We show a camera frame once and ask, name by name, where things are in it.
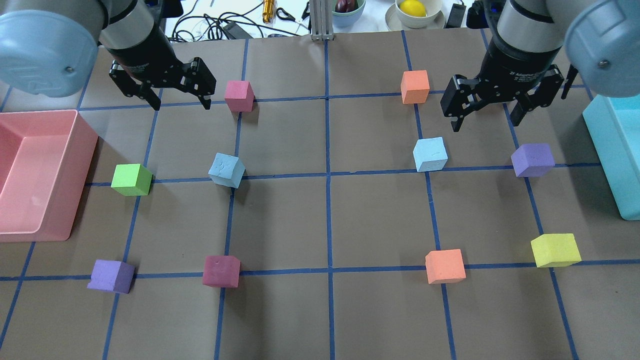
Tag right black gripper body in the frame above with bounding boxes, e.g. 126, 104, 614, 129
475, 38, 560, 109

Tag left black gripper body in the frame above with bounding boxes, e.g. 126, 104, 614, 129
109, 27, 183, 89

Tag light blue block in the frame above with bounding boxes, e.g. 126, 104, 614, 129
208, 152, 246, 189
413, 136, 449, 173

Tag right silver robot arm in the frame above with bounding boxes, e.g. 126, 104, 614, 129
440, 0, 640, 132

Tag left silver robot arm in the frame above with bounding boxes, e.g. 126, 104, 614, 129
0, 0, 217, 110

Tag red block left far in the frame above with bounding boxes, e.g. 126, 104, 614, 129
224, 80, 255, 113

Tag orange block far side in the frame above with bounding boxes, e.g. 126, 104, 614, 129
400, 69, 431, 105

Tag black power adapter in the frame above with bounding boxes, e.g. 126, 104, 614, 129
222, 22, 246, 40

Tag cyan plastic bin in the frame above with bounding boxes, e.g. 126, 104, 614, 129
582, 95, 640, 221

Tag purple block right side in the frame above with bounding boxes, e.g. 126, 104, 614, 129
510, 143, 556, 178

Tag purple block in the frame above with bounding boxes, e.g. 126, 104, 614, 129
87, 259, 135, 294
510, 143, 556, 178

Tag green foam block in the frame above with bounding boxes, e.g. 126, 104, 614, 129
110, 163, 153, 197

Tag white bowl with lemon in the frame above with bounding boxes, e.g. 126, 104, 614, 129
385, 0, 445, 31

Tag pink plastic bin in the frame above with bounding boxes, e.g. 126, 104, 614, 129
0, 109, 98, 243

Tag scissors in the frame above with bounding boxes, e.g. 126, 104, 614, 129
275, 7, 311, 24

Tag green bowl with fruit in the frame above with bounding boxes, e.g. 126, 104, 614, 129
331, 0, 366, 28

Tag yellow foam block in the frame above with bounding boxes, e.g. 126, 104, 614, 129
530, 234, 583, 268

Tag orange block near base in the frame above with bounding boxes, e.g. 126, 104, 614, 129
425, 249, 467, 285

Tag magenta block near base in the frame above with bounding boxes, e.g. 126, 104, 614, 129
201, 255, 242, 289

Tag purple block left side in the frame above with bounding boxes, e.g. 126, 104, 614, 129
87, 259, 135, 294

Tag aluminium frame post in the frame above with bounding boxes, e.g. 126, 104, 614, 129
308, 0, 334, 41

